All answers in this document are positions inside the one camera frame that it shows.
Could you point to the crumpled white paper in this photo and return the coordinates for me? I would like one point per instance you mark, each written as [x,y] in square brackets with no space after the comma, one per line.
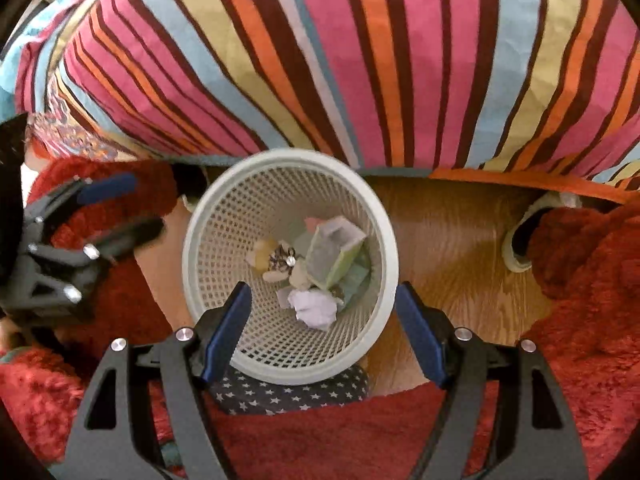
[315,307]

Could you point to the green cardboard box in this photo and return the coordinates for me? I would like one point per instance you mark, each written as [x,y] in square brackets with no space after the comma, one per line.
[330,255]

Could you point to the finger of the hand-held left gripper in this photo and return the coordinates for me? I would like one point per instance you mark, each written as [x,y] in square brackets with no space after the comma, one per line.
[135,232]
[110,187]

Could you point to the orange patterned bed cloth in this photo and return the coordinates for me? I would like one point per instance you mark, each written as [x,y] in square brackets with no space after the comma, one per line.
[75,140]

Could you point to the yellow white wrapper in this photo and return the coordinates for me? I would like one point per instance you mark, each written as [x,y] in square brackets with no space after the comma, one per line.
[262,255]

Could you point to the star print dark cloth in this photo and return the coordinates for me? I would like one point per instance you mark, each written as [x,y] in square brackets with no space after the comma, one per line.
[280,395]

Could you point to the red fluffy rug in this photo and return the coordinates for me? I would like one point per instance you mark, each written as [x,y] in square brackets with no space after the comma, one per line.
[325,435]

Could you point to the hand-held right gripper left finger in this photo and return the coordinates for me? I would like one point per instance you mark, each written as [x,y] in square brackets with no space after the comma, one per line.
[227,327]

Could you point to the striped bed sheet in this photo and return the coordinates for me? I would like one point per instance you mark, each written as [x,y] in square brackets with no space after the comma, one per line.
[320,60]

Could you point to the white mesh wastebasket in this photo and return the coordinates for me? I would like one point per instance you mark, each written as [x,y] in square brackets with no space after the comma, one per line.
[235,220]

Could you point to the white slipper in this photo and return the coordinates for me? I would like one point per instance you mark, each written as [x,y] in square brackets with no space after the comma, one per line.
[515,255]

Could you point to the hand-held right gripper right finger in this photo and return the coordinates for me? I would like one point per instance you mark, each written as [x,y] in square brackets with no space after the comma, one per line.
[417,325]

